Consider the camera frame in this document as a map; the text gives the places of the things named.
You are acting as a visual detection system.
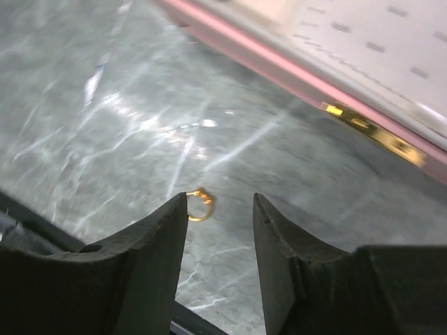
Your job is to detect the pink jewelry box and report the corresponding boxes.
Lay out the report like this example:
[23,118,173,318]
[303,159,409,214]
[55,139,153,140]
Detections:
[159,0,446,182]

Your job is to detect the small gold ring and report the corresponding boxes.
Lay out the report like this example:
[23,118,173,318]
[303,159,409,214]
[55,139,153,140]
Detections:
[185,186,217,223]

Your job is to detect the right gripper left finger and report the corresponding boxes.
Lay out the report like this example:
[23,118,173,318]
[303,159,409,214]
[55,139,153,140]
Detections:
[1,193,188,334]

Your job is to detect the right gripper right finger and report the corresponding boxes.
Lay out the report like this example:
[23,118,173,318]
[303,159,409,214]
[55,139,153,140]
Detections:
[253,193,446,334]

